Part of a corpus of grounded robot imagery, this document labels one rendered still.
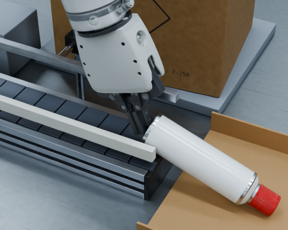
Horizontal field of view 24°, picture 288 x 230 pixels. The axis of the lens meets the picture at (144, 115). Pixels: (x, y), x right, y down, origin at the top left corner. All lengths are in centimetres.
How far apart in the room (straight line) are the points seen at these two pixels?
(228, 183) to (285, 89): 32
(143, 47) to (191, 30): 20
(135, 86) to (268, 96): 35
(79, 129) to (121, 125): 8
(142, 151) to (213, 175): 10
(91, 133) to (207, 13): 26
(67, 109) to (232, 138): 26
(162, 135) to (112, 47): 15
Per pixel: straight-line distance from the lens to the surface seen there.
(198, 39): 105
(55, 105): 105
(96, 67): 89
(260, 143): 105
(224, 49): 106
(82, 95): 111
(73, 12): 84
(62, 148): 98
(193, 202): 95
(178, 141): 91
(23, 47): 104
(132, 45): 85
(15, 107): 100
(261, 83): 119
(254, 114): 112
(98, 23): 83
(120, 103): 92
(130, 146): 92
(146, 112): 93
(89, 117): 102
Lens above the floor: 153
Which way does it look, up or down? 39 degrees down
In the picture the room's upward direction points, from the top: straight up
